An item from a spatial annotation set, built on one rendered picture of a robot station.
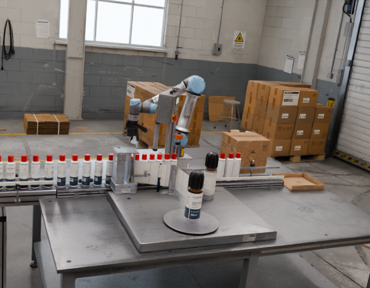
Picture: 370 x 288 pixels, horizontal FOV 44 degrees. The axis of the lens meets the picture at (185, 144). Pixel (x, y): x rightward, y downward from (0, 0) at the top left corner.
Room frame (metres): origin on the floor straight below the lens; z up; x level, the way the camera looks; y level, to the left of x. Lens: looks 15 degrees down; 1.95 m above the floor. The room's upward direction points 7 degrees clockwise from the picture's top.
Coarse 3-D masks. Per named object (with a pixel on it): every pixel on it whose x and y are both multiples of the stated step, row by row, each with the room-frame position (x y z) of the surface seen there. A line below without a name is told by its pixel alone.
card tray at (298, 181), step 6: (276, 174) 3.40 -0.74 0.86; (282, 174) 3.43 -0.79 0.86; (288, 174) 3.45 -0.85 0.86; (294, 174) 3.47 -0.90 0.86; (300, 174) 3.50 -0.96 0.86; (306, 174) 3.48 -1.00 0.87; (288, 180) 3.38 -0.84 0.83; (294, 180) 3.40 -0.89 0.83; (300, 180) 3.42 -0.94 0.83; (306, 180) 3.44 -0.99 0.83; (312, 180) 3.40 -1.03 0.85; (288, 186) 3.23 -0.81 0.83; (294, 186) 3.16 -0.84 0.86; (300, 186) 3.19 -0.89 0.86; (306, 186) 3.21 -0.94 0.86; (312, 186) 3.23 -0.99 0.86; (318, 186) 3.26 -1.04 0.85
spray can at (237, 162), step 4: (236, 156) 3.09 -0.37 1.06; (236, 160) 3.08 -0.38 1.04; (240, 160) 3.09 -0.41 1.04; (236, 164) 3.08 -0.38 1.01; (232, 168) 3.11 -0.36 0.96; (236, 168) 3.08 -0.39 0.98; (232, 172) 3.09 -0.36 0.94; (236, 172) 3.08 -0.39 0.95; (232, 176) 3.09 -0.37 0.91; (236, 176) 3.08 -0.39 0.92; (236, 180) 3.08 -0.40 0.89
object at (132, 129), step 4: (128, 120) 3.24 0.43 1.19; (128, 124) 3.23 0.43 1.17; (132, 124) 3.23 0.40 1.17; (124, 128) 3.26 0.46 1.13; (128, 128) 3.23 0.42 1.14; (132, 128) 3.24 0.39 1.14; (136, 128) 3.25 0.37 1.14; (124, 132) 3.26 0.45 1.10; (128, 132) 3.21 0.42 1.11; (132, 132) 3.22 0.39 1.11
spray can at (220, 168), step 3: (222, 153) 3.04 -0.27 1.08; (222, 156) 3.03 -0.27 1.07; (219, 159) 3.03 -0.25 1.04; (222, 159) 3.02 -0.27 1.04; (225, 159) 3.04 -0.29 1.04; (219, 162) 3.03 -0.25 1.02; (222, 162) 3.02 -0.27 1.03; (225, 162) 3.04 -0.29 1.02; (219, 165) 3.02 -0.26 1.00; (222, 165) 3.02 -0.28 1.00; (219, 168) 3.02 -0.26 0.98; (222, 168) 3.02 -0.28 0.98; (219, 171) 3.02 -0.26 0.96; (222, 171) 3.02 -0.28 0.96; (219, 174) 3.02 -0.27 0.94; (222, 174) 3.03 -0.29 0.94; (216, 177) 3.03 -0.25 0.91; (219, 177) 3.02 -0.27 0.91; (222, 177) 3.03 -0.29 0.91
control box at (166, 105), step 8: (160, 96) 2.88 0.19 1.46; (168, 96) 2.87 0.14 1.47; (176, 96) 2.95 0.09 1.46; (160, 104) 2.88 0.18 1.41; (168, 104) 2.87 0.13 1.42; (160, 112) 2.88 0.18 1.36; (168, 112) 2.87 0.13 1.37; (176, 112) 3.00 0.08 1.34; (160, 120) 2.87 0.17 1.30; (168, 120) 2.87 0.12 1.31
